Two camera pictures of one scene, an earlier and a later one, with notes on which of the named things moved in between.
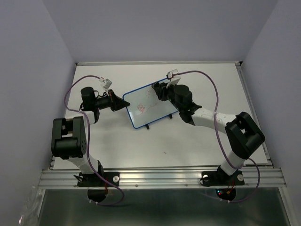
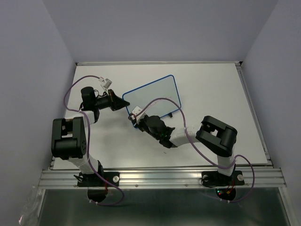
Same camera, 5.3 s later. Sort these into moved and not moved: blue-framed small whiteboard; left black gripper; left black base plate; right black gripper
Moved: right black gripper
Not moved: blue-framed small whiteboard; left black base plate; left black gripper
